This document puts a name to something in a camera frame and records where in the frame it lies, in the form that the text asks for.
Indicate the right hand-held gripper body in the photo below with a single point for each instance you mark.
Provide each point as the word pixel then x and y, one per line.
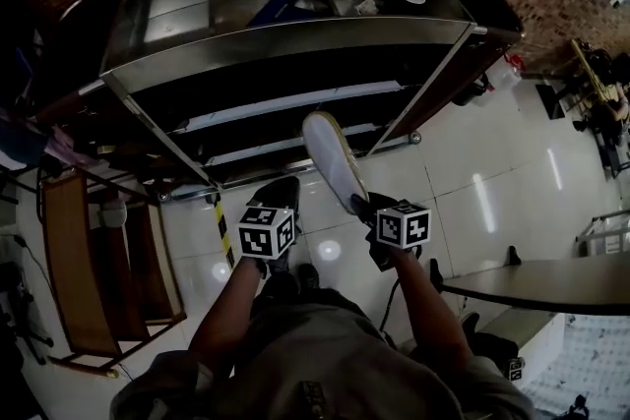
pixel 403 226

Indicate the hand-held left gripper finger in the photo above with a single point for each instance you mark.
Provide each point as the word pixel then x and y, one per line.
pixel 291 199
pixel 268 194

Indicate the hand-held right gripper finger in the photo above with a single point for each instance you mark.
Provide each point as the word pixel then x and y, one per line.
pixel 376 201
pixel 366 222

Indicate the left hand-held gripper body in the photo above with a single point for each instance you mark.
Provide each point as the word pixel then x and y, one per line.
pixel 258 238

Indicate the stainless steel shelving cart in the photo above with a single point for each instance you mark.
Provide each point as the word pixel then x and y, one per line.
pixel 295 39

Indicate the wooden shelf rack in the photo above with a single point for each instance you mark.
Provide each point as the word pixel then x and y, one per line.
pixel 79 260

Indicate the person's right forearm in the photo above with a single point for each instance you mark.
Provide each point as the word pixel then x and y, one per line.
pixel 428 305

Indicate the person's left forearm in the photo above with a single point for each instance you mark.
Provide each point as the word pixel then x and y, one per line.
pixel 221 315

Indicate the black rounded object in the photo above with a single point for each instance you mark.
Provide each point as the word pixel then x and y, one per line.
pixel 309 278

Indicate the person's dark trousers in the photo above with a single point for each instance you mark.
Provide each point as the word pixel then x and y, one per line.
pixel 283 287

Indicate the person's gray shirt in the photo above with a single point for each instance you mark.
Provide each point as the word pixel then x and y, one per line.
pixel 320 359

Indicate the gray table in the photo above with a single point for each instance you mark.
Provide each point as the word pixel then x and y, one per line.
pixel 541 282

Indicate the dark chest badge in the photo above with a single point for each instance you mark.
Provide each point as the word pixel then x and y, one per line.
pixel 313 401

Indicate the white canister red cap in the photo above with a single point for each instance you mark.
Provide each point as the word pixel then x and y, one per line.
pixel 504 81

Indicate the blue folded item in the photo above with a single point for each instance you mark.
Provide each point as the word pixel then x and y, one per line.
pixel 275 5

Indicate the black floor box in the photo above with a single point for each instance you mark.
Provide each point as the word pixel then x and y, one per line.
pixel 550 101

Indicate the white quilted mat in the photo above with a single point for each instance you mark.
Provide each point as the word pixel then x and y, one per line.
pixel 590 359

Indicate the purple garment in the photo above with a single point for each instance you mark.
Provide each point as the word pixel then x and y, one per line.
pixel 29 147

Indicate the yellow wooden frame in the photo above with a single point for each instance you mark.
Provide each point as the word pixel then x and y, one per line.
pixel 588 64

